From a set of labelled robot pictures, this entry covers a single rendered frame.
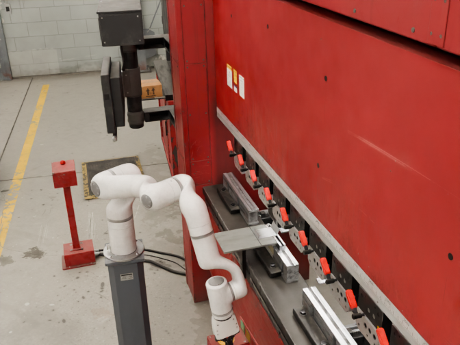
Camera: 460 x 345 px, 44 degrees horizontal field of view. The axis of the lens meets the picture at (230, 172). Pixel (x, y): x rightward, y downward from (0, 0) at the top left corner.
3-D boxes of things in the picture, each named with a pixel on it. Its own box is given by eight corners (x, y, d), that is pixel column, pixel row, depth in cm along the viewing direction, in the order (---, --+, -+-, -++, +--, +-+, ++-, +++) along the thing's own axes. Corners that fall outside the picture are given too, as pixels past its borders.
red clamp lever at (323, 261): (319, 257, 207) (327, 283, 203) (329, 255, 208) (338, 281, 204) (317, 259, 208) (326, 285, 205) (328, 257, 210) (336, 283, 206)
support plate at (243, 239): (213, 235, 283) (213, 233, 282) (263, 226, 289) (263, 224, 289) (224, 254, 267) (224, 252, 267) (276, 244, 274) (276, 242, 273)
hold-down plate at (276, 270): (250, 246, 294) (250, 240, 293) (260, 244, 296) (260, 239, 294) (270, 278, 268) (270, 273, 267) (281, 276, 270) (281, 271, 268)
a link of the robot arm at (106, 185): (120, 188, 264) (90, 200, 254) (114, 163, 261) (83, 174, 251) (188, 203, 227) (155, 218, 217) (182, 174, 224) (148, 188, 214)
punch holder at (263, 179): (258, 196, 282) (257, 165, 275) (274, 193, 285) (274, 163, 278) (268, 210, 269) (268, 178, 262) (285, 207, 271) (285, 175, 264)
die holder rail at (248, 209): (223, 187, 356) (222, 173, 352) (232, 185, 357) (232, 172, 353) (248, 226, 312) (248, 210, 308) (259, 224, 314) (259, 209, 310)
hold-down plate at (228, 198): (216, 192, 350) (216, 187, 349) (225, 190, 351) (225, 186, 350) (231, 214, 324) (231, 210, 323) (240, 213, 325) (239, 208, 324)
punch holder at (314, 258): (307, 261, 230) (309, 226, 223) (326, 257, 232) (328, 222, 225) (323, 283, 217) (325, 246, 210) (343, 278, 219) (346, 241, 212)
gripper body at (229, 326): (231, 302, 231) (235, 324, 236) (207, 311, 229) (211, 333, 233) (237, 313, 225) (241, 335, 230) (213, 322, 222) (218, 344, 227)
